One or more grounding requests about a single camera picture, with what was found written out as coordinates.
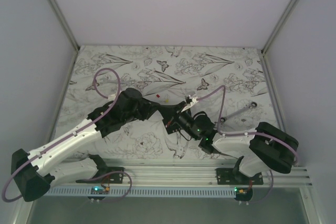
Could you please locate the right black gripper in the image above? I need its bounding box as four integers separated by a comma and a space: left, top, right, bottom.
157, 101, 198, 141

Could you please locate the black fuse box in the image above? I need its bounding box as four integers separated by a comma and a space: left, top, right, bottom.
165, 123, 182, 134

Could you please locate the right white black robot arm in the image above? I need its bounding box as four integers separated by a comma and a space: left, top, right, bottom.
164, 103, 299, 185

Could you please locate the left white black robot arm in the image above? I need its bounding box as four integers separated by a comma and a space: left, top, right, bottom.
10, 88, 186, 202

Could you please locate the floral patterned mat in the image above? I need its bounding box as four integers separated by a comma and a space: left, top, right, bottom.
56, 46, 278, 159

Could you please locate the silver ratchet wrench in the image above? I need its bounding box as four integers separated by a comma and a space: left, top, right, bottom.
220, 101, 258, 123

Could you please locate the left controller board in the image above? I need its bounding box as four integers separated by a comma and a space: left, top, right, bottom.
88, 186, 109, 203

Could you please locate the controller board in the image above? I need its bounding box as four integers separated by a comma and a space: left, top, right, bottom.
88, 186, 109, 203
234, 187, 253, 205

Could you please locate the right controller board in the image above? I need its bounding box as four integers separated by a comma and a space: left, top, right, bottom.
234, 187, 253, 205

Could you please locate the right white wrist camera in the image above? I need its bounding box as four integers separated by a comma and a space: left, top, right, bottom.
181, 94, 198, 113

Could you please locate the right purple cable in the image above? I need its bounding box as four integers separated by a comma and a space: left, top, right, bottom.
196, 84, 300, 205

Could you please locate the aluminium rail base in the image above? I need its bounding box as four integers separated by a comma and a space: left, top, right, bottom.
25, 158, 313, 188

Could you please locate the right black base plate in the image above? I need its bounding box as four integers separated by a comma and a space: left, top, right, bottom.
215, 168, 264, 186

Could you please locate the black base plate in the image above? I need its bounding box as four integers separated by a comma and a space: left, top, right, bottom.
215, 168, 264, 186
91, 167, 124, 184

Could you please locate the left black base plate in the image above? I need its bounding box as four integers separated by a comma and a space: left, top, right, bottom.
91, 167, 124, 184

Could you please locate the white slotted cable duct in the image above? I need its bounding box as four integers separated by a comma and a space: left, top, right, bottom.
45, 186, 235, 198

